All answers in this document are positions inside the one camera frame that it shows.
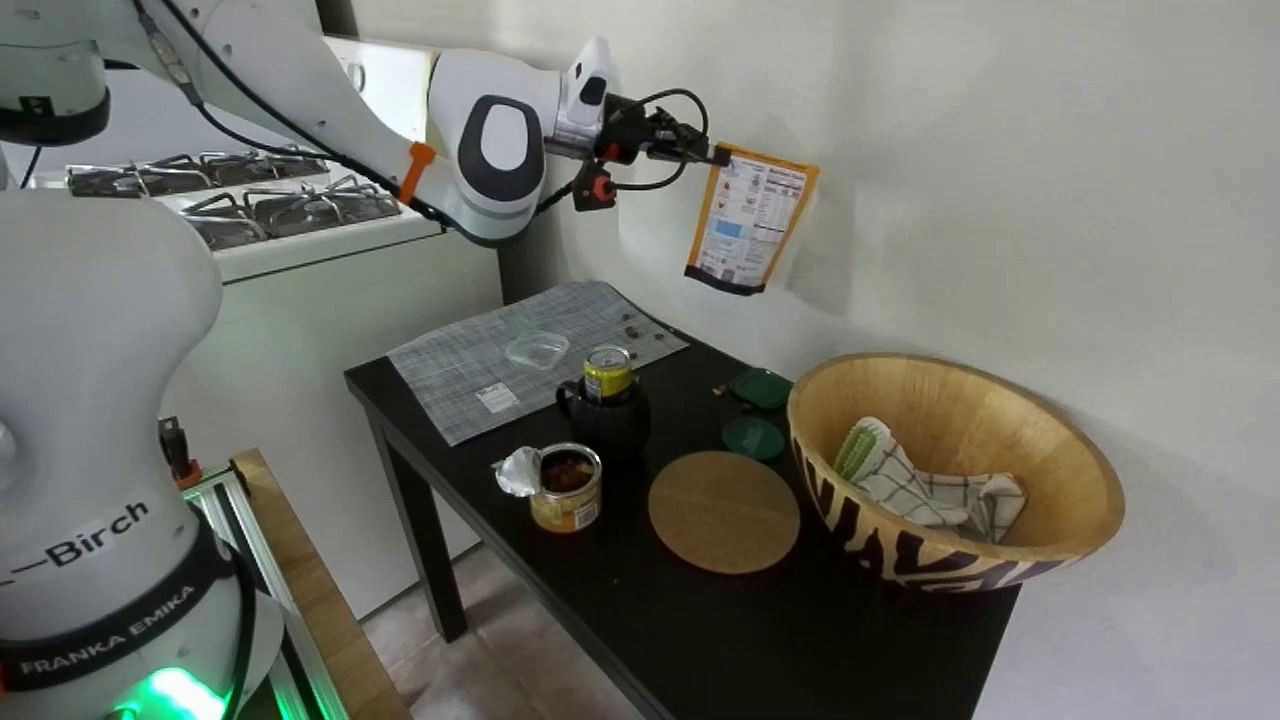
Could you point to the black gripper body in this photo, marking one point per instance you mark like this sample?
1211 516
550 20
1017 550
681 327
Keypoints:
641 128

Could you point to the orange packet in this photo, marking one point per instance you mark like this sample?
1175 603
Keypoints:
745 222

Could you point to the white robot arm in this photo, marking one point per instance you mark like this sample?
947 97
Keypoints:
116 603

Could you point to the white green packet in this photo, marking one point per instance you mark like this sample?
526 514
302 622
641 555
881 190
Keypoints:
975 507

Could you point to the wooden zebra pattern bowl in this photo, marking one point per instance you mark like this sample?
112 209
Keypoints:
954 422

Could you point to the grey woven placemat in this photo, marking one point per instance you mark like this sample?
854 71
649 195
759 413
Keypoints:
508 361

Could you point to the black mug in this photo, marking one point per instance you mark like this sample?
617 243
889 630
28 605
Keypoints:
613 426

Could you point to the round green lid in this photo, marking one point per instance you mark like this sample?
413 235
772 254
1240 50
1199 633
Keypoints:
755 438

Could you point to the white stove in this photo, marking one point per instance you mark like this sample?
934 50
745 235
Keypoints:
323 273

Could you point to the open snack cup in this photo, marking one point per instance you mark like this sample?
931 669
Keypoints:
557 481

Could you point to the round cork coaster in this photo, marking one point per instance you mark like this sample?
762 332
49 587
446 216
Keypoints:
722 514

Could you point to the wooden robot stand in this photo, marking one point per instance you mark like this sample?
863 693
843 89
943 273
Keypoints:
324 665

